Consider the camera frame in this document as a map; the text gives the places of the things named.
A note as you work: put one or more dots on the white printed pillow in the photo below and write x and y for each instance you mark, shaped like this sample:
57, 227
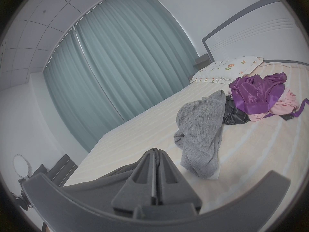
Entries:
229, 68

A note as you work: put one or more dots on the purple satin garment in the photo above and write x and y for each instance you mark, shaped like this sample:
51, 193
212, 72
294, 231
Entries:
253, 95

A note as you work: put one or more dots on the pink garment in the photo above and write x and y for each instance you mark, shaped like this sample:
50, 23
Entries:
282, 106

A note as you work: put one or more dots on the grey garment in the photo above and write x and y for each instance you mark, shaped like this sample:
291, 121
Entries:
198, 129

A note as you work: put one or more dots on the blue-green curtain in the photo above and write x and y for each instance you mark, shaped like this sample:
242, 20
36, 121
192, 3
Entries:
79, 93
135, 52

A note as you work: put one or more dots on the bed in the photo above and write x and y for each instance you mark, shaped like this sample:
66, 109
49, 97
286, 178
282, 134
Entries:
253, 153

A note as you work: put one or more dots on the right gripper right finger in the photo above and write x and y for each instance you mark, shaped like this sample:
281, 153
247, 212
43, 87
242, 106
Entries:
181, 194

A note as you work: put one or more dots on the round white mirror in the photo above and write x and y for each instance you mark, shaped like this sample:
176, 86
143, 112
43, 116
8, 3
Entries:
21, 165

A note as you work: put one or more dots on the black chest of drawers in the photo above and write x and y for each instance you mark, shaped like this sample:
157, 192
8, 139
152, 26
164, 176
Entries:
64, 169

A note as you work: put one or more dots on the grey bedside table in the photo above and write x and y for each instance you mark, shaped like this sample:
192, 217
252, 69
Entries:
201, 60

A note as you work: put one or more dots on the black shiny garment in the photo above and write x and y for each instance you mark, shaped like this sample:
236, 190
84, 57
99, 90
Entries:
234, 116

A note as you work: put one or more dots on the black T-shirt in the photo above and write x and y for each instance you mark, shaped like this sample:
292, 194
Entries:
108, 180

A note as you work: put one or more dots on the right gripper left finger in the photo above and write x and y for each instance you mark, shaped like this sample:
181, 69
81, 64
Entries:
130, 197

